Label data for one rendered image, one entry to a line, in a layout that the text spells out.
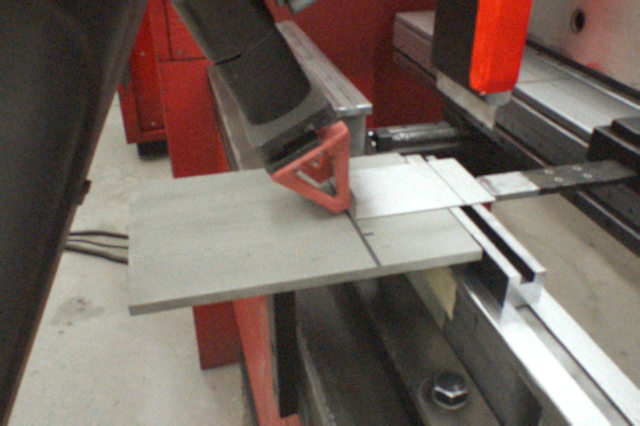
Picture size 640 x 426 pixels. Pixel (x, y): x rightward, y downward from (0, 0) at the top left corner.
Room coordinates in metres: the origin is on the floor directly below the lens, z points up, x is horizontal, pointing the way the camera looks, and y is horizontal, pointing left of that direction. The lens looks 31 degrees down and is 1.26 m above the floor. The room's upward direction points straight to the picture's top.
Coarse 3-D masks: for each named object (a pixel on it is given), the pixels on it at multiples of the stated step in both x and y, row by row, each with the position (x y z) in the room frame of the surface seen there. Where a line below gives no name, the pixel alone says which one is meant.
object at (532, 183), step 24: (624, 120) 0.55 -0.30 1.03; (600, 144) 0.55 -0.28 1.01; (624, 144) 0.52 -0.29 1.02; (552, 168) 0.51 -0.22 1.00; (576, 168) 0.51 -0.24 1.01; (600, 168) 0.51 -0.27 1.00; (624, 168) 0.51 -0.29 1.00; (504, 192) 0.46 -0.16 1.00; (528, 192) 0.47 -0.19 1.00; (552, 192) 0.47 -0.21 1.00
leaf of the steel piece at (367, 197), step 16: (352, 176) 0.50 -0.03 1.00; (368, 176) 0.50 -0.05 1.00; (384, 176) 0.50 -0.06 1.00; (400, 176) 0.50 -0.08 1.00; (416, 176) 0.50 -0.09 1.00; (432, 176) 0.50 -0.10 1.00; (352, 192) 0.43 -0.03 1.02; (368, 192) 0.47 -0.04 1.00; (384, 192) 0.47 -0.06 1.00; (400, 192) 0.47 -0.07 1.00; (416, 192) 0.47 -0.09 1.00; (432, 192) 0.47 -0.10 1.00; (448, 192) 0.47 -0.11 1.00; (352, 208) 0.42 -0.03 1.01; (368, 208) 0.44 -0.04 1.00; (384, 208) 0.44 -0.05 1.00; (400, 208) 0.44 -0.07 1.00; (416, 208) 0.44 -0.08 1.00; (432, 208) 0.44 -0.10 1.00
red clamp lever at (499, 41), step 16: (480, 0) 0.30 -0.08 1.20; (496, 0) 0.29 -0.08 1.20; (512, 0) 0.29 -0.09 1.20; (528, 0) 0.30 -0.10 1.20; (480, 16) 0.30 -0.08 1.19; (496, 16) 0.29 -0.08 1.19; (512, 16) 0.29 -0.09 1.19; (528, 16) 0.30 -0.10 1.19; (480, 32) 0.30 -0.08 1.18; (496, 32) 0.29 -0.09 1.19; (512, 32) 0.29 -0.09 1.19; (480, 48) 0.30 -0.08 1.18; (496, 48) 0.29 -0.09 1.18; (512, 48) 0.30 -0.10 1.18; (480, 64) 0.30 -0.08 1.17; (496, 64) 0.29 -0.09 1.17; (512, 64) 0.30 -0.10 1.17; (480, 80) 0.29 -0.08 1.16; (496, 80) 0.29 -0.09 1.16; (512, 80) 0.30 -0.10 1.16
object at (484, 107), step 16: (448, 0) 0.49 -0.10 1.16; (464, 0) 0.47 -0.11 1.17; (448, 16) 0.49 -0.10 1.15; (464, 16) 0.47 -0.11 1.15; (448, 32) 0.49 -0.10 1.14; (464, 32) 0.46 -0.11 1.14; (432, 48) 0.51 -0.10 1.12; (448, 48) 0.49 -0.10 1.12; (464, 48) 0.46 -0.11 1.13; (432, 64) 0.51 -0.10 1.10; (448, 64) 0.48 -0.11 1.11; (464, 64) 0.46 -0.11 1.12; (448, 80) 0.50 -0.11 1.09; (464, 80) 0.45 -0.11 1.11; (448, 96) 0.50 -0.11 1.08; (464, 96) 0.47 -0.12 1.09; (480, 96) 0.43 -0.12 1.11; (496, 96) 0.42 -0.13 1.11; (480, 112) 0.44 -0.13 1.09; (496, 112) 0.42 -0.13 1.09
